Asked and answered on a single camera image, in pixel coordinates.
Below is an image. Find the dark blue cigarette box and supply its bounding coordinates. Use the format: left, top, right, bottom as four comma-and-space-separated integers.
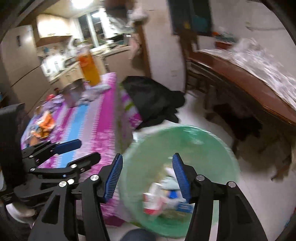
167, 190, 194, 213

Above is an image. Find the green lined trash bucket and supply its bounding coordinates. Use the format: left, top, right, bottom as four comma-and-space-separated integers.
118, 126, 240, 238

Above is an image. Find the floral purple tablecloth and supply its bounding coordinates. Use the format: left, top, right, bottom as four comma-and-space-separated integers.
41, 72, 142, 181

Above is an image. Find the grey refrigerator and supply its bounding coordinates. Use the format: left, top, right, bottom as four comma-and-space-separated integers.
1, 25, 51, 114

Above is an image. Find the orange juice bottle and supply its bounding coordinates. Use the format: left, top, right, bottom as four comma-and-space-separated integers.
77, 45, 100, 86

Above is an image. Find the pink white paper box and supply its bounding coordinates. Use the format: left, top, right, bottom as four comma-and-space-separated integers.
142, 182, 166, 216

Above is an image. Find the wooden chair by window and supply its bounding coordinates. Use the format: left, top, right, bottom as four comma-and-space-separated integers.
179, 29, 207, 93

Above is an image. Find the black cloth on chair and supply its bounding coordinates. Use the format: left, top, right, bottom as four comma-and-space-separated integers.
122, 76, 185, 130

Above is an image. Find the grey glove on table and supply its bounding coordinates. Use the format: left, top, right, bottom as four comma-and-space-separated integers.
78, 84, 111, 103

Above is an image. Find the orange white carton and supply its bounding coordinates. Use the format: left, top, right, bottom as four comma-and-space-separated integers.
31, 110, 55, 140

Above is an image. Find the steel pot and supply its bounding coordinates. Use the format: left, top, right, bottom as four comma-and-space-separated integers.
61, 78, 85, 108

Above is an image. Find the red apple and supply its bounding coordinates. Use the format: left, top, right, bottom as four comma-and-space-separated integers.
46, 94, 55, 101

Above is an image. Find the white crumpled sheet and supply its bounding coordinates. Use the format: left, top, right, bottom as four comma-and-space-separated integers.
200, 38, 295, 109

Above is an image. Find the dark wooden dining table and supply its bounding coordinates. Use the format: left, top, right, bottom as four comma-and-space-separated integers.
190, 52, 295, 140

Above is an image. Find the purple plastic package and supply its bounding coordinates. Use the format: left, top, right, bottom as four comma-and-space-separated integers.
42, 94, 64, 113

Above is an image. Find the left white gloved hand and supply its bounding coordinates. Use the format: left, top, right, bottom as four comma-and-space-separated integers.
6, 202, 36, 228

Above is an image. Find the pink hanging towel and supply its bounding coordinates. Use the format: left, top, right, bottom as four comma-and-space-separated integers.
129, 33, 142, 59

